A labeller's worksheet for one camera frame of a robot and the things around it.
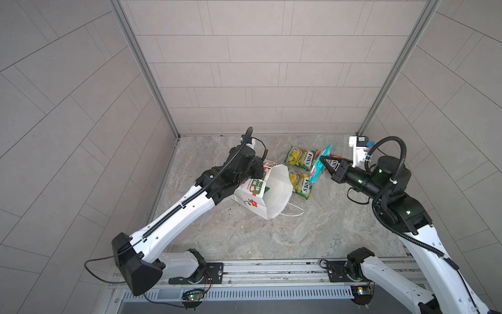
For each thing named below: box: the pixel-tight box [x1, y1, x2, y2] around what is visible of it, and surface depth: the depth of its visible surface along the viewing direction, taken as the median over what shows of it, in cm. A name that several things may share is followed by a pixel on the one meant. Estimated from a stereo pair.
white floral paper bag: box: [231, 160, 305, 221], surface depth 80 cm
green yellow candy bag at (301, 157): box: [283, 146, 316, 172], surface depth 106 cm
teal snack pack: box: [308, 143, 333, 184], surface depth 61 cm
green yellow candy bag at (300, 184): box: [288, 169, 314, 200], surface depth 93 cm
